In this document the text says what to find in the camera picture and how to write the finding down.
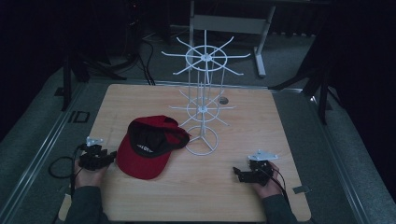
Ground grey metal table frame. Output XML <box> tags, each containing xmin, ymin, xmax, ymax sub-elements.
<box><xmin>188</xmin><ymin>0</ymin><xmax>277</xmax><ymax>78</ymax></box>

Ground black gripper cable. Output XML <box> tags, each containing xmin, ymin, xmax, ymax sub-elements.
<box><xmin>48</xmin><ymin>144</ymin><xmax>87</xmax><ymax>198</ymax></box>
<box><xmin>262</xmin><ymin>167</ymin><xmax>291</xmax><ymax>206</ymax></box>

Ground person's right hand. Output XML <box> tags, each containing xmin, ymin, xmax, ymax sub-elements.
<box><xmin>251</xmin><ymin>161</ymin><xmax>283</xmax><ymax>200</ymax></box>

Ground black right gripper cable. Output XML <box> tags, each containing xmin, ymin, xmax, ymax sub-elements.
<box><xmin>262</xmin><ymin>167</ymin><xmax>291</xmax><ymax>206</ymax></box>

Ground person's left hand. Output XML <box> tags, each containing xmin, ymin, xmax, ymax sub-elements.
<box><xmin>74</xmin><ymin>158</ymin><xmax>108</xmax><ymax>189</ymax></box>

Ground red and black cap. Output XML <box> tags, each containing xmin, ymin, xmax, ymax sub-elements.
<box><xmin>115</xmin><ymin>115</ymin><xmax>191</xmax><ymax>181</ymax></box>

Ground white wire hat rack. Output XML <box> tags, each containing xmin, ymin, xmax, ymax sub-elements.
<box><xmin>161</xmin><ymin>29</ymin><xmax>252</xmax><ymax>157</ymax></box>

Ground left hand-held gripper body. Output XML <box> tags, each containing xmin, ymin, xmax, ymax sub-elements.
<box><xmin>78</xmin><ymin>136</ymin><xmax>109</xmax><ymax>172</ymax></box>

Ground black tripod stand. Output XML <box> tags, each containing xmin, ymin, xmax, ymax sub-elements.
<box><xmin>268</xmin><ymin>27</ymin><xmax>345</xmax><ymax>126</ymax></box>
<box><xmin>55</xmin><ymin>50</ymin><xmax>128</xmax><ymax>112</ymax></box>

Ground grey tape strip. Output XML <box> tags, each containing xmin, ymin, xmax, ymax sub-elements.
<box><xmin>291</xmin><ymin>185</ymin><xmax>313</xmax><ymax>195</ymax></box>

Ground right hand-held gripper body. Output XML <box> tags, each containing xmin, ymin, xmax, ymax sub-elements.
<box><xmin>246</xmin><ymin>149</ymin><xmax>278</xmax><ymax>187</ymax></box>

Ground black rectangular floor frame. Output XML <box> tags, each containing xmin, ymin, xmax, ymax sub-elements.
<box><xmin>67</xmin><ymin>110</ymin><xmax>92</xmax><ymax>124</ymax></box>

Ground black floor cables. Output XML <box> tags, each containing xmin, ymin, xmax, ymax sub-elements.
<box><xmin>124</xmin><ymin>31</ymin><xmax>157</xmax><ymax>87</ymax></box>

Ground metal floor rail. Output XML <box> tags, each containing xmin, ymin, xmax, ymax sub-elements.
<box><xmin>0</xmin><ymin>83</ymin><xmax>90</xmax><ymax>224</ymax></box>
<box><xmin>270</xmin><ymin>88</ymin><xmax>375</xmax><ymax>224</ymax></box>

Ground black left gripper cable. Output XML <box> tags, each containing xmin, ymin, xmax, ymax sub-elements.
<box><xmin>48</xmin><ymin>144</ymin><xmax>87</xmax><ymax>198</ymax></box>

